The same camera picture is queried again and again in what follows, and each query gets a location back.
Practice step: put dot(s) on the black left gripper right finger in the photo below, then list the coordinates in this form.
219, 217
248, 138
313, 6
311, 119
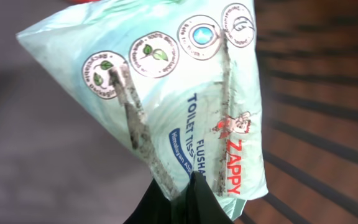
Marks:
201, 206

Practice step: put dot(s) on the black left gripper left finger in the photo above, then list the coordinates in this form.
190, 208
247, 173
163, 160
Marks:
153, 208

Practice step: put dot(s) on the mint toilet tissue packet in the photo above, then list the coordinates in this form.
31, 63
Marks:
175, 82

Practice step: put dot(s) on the red coffee sachet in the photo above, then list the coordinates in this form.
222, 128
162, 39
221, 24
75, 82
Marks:
81, 1

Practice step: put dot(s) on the grey plastic mesh basket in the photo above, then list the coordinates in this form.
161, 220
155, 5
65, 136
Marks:
308, 60

